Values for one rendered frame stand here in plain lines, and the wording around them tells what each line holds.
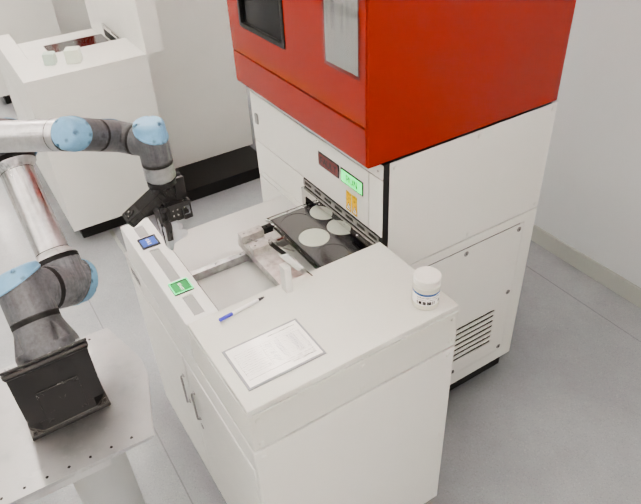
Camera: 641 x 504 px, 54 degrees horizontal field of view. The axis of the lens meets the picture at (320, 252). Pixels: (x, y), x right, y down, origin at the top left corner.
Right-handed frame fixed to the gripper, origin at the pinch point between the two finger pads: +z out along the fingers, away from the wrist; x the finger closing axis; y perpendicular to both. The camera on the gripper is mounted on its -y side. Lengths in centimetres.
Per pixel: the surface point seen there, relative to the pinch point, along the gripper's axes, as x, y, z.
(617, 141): 9, 207, 37
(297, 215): 20, 50, 21
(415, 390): -50, 45, 39
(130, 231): 35.4, -2.0, 14.7
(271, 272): 0.3, 29.0, 22.6
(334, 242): 0, 52, 21
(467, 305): -16, 99, 61
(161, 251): 19.4, 2.4, 14.7
